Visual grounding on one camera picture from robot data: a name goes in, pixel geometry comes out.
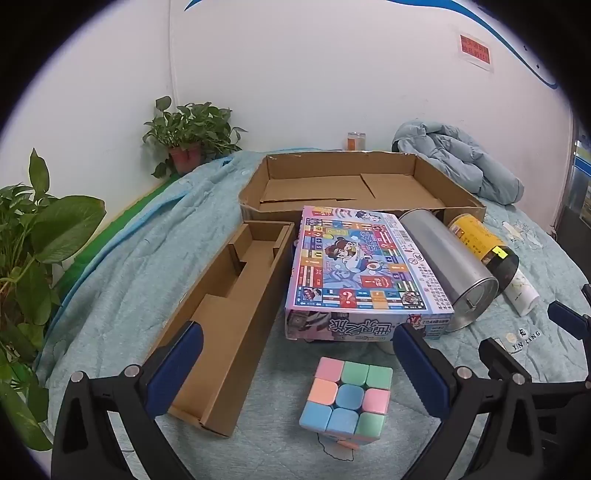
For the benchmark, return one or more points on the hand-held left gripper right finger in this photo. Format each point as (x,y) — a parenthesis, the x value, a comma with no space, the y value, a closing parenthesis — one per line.
(422,374)

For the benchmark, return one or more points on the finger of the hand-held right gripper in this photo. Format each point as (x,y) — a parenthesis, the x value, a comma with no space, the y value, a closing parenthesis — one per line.
(498,357)
(568,316)

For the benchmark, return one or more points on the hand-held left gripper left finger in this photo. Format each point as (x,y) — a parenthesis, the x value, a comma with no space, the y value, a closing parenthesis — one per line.
(178,369)

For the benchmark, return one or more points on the white spray bottle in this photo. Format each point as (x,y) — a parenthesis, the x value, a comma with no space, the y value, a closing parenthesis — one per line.
(521,290)

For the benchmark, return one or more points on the narrow cardboard box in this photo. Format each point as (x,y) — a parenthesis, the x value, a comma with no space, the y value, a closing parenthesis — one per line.
(221,332)

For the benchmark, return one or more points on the pastel puzzle cube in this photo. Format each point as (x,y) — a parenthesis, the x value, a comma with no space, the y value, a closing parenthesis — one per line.
(346,401)

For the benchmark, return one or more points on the silver metal canister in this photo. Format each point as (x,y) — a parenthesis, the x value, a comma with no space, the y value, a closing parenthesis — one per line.
(443,258)

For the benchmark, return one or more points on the yellow label jar black lid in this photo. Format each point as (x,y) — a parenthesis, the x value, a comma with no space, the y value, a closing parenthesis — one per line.
(475,240)

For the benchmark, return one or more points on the colourful board game box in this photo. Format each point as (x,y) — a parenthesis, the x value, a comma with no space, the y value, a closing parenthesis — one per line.
(360,267)

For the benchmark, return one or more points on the large shallow cardboard box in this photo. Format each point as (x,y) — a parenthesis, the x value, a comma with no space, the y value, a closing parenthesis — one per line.
(323,189)

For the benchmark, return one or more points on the teal quilted blanket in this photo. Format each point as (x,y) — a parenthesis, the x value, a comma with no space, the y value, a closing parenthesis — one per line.
(138,258)

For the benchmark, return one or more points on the green mat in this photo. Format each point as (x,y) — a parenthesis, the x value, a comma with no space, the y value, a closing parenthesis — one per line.
(138,203)

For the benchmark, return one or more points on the large-leaf green plant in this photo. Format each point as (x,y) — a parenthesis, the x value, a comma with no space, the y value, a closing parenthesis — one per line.
(55,230)

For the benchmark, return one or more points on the light blue puffer jacket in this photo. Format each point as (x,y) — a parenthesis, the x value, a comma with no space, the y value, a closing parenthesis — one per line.
(457,157)

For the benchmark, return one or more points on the orange label glass jar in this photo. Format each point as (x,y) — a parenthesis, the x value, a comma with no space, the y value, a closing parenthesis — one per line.
(356,143)

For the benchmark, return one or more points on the small potted green plant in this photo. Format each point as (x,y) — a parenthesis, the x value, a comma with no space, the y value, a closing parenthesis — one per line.
(194,124)

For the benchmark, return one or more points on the dark glass door frame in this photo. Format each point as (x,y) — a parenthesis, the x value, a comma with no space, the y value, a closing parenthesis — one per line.
(577,184)

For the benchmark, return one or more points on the red wall sign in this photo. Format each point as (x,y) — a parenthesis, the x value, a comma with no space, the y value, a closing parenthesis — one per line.
(475,50)

